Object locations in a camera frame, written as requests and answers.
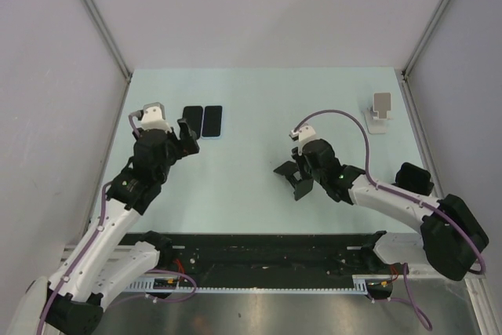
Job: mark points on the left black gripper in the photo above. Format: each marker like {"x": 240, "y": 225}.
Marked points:
{"x": 188, "y": 144}

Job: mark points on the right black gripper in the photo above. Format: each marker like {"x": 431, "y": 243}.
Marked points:
{"x": 300, "y": 152}

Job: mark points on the black phone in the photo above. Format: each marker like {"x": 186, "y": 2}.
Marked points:
{"x": 194, "y": 116}

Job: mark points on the white phone stand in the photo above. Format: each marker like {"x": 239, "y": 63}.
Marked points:
{"x": 378, "y": 114}

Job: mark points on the black phone stand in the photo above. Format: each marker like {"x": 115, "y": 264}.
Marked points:
{"x": 415, "y": 179}

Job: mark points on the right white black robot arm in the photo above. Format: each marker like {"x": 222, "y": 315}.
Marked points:
{"x": 452, "y": 238}

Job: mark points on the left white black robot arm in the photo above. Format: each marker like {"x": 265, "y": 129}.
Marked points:
{"x": 74, "y": 298}

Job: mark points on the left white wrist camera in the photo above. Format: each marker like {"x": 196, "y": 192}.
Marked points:
{"x": 151, "y": 116}

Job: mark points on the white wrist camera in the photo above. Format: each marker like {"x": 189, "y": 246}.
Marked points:
{"x": 151, "y": 116}
{"x": 302, "y": 136}

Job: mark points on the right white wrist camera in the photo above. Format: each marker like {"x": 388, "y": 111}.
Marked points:
{"x": 302, "y": 136}

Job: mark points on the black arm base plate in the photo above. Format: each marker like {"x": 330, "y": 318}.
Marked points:
{"x": 272, "y": 261}

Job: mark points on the left aluminium frame post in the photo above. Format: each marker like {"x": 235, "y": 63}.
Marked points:
{"x": 107, "y": 38}

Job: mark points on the aluminium frame post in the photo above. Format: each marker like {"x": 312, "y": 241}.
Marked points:
{"x": 107, "y": 38}
{"x": 433, "y": 23}

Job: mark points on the white slotted cable duct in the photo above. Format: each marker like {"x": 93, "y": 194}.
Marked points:
{"x": 151, "y": 284}

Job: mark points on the right aluminium frame post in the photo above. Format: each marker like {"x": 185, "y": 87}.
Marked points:
{"x": 433, "y": 23}

